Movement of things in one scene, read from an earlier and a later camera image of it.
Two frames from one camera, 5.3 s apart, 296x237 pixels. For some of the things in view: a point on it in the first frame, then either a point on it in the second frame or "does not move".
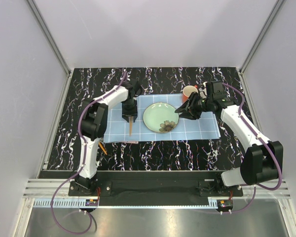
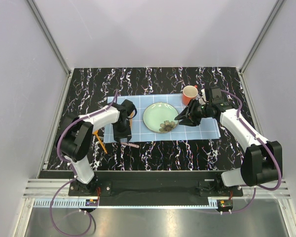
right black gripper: [188, 108] -> [192, 120]
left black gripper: [126, 114] -> [118, 135]
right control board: [225, 205] does not move
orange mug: [187, 90] does not move
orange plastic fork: [130, 118] does not move
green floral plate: [161, 117] does not move
